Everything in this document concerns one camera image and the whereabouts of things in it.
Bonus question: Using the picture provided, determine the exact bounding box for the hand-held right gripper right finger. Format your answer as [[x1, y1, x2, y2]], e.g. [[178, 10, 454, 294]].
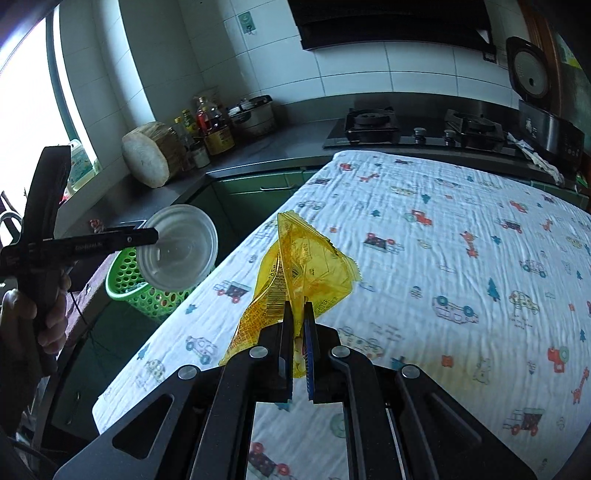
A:
[[302, 301, 540, 480]]

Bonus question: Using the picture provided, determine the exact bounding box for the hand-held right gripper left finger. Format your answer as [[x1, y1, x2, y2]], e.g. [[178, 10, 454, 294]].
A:
[[52, 301, 296, 480]]

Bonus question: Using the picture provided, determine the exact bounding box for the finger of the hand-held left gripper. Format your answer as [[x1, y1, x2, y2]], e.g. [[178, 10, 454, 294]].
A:
[[44, 228, 160, 256]]

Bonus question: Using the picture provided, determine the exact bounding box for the green perforated plastic basket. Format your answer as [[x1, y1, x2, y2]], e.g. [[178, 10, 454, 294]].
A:
[[105, 247, 200, 320]]

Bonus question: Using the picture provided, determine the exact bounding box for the clear plastic lid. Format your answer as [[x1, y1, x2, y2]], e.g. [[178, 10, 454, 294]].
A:
[[136, 204, 219, 293]]

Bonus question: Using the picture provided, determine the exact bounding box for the yellow plastic wrapper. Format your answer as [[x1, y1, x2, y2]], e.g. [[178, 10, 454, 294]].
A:
[[219, 210, 362, 380]]

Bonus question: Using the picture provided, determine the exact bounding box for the person's left forearm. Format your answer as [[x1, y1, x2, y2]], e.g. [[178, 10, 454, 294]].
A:
[[0, 330, 47, 446]]

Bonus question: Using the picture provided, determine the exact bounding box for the person's left hand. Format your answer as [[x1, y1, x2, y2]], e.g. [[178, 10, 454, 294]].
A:
[[0, 271, 74, 357]]

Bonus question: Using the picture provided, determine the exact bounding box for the large white detergent jug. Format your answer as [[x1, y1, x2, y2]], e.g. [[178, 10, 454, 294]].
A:
[[67, 140, 97, 186]]

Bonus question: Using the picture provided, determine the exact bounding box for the round wooden chopping block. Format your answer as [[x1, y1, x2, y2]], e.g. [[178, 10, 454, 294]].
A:
[[121, 121, 186, 189]]

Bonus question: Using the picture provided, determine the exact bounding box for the cluster of condiment bottles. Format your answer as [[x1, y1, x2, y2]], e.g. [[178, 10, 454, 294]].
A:
[[172, 94, 235, 171]]

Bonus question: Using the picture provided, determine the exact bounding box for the green kitchen cabinet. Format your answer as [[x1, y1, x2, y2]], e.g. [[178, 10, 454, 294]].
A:
[[175, 167, 325, 261]]

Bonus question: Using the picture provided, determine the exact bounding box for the white printed cloth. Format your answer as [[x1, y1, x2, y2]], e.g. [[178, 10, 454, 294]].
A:
[[91, 150, 591, 480]]

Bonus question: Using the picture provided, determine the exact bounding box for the black gas stove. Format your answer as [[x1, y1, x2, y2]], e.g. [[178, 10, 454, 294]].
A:
[[322, 106, 522, 156]]

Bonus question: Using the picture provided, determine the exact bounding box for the white rag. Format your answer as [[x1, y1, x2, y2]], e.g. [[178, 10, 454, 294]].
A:
[[505, 131, 565, 186]]

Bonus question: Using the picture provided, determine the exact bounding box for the black rice cooker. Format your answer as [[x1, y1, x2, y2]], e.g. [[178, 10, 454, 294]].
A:
[[505, 35, 588, 180]]

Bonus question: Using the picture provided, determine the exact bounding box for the black range hood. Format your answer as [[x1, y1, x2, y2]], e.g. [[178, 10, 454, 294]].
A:
[[286, 0, 498, 59]]

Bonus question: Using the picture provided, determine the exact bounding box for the thin black cable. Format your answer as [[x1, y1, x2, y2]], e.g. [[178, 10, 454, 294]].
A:
[[68, 284, 114, 363]]

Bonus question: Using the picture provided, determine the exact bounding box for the steel pot with black handle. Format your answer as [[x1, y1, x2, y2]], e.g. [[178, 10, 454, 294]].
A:
[[228, 94, 277, 140]]

